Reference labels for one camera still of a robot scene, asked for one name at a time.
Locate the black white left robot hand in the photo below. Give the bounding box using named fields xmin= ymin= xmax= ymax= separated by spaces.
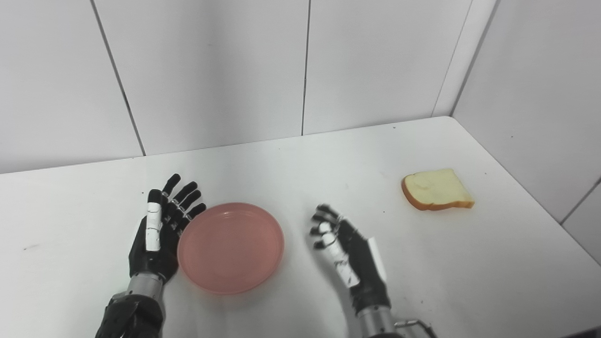
xmin=128 ymin=173 xmax=207 ymax=285

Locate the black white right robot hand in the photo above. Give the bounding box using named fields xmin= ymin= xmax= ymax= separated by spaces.
xmin=309 ymin=203 xmax=392 ymax=316

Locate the pink round plate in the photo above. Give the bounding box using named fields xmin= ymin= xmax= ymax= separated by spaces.
xmin=177 ymin=202 xmax=285 ymax=296

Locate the slice of bread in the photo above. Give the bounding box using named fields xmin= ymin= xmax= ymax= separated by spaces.
xmin=401 ymin=169 xmax=475 ymax=211

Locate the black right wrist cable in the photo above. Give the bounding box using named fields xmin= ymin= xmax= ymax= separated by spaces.
xmin=393 ymin=318 xmax=438 ymax=338

